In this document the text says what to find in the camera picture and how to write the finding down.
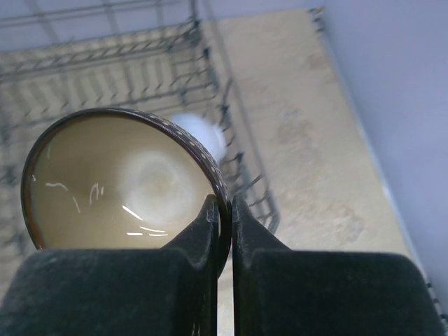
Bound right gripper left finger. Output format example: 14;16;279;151
1;196;218;335

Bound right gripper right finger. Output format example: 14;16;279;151
232;197;445;335

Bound brown rimmed cream bowl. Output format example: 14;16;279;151
20;107;232;272

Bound white ceramic bowl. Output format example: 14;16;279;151
169;112;227;164

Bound grey wire dish rack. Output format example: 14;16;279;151
1;1;280;256

